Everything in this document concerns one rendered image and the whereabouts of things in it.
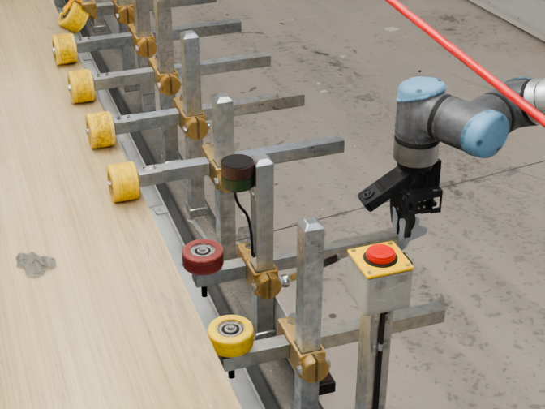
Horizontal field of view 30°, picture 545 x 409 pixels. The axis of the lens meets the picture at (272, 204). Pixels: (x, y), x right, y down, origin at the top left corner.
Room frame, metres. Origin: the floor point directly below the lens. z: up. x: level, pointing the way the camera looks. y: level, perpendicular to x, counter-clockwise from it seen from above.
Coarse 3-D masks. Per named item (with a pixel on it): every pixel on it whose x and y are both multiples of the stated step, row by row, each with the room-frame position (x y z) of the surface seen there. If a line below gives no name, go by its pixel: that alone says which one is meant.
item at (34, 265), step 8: (16, 256) 1.61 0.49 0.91; (24, 256) 1.61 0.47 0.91; (32, 256) 1.60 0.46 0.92; (40, 256) 1.60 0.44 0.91; (48, 256) 1.60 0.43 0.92; (16, 264) 1.59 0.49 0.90; (24, 264) 1.58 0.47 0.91; (32, 264) 1.57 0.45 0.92; (40, 264) 1.59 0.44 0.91; (48, 264) 1.59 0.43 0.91; (32, 272) 1.56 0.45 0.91; (40, 272) 1.56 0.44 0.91
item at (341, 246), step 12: (336, 240) 1.74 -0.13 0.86; (348, 240) 1.74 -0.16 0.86; (360, 240) 1.74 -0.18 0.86; (372, 240) 1.74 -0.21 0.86; (384, 240) 1.75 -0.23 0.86; (396, 240) 1.76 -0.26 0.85; (276, 252) 1.70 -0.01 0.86; (288, 252) 1.70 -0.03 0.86; (324, 252) 1.71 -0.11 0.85; (336, 252) 1.71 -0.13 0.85; (228, 264) 1.66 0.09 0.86; (240, 264) 1.66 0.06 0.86; (276, 264) 1.67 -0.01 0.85; (288, 264) 1.68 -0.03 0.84; (192, 276) 1.64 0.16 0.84; (204, 276) 1.62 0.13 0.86; (216, 276) 1.63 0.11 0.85; (228, 276) 1.64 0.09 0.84; (240, 276) 1.65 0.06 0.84
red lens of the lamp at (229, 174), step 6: (252, 162) 1.62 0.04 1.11; (222, 168) 1.61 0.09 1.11; (228, 168) 1.60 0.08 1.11; (246, 168) 1.60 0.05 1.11; (252, 168) 1.61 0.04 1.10; (222, 174) 1.61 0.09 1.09; (228, 174) 1.60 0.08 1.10; (234, 174) 1.59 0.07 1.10; (240, 174) 1.59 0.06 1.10; (246, 174) 1.60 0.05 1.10; (252, 174) 1.61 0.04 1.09
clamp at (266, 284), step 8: (240, 248) 1.70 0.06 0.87; (248, 248) 1.70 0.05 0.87; (240, 256) 1.69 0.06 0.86; (248, 256) 1.67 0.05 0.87; (248, 264) 1.64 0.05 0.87; (248, 272) 1.64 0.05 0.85; (256, 272) 1.61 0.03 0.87; (264, 272) 1.61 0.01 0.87; (272, 272) 1.62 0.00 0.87; (248, 280) 1.64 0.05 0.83; (256, 280) 1.60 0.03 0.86; (264, 280) 1.59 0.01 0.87; (272, 280) 1.60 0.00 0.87; (256, 288) 1.59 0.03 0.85; (264, 288) 1.59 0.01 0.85; (272, 288) 1.60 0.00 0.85; (280, 288) 1.60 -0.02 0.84; (264, 296) 1.59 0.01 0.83; (272, 296) 1.60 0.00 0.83
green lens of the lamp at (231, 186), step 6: (222, 180) 1.61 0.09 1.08; (228, 180) 1.60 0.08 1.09; (246, 180) 1.60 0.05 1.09; (252, 180) 1.61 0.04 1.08; (222, 186) 1.61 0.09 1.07; (228, 186) 1.60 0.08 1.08; (234, 186) 1.59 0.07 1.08; (240, 186) 1.59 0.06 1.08; (246, 186) 1.60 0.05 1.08; (252, 186) 1.61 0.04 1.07
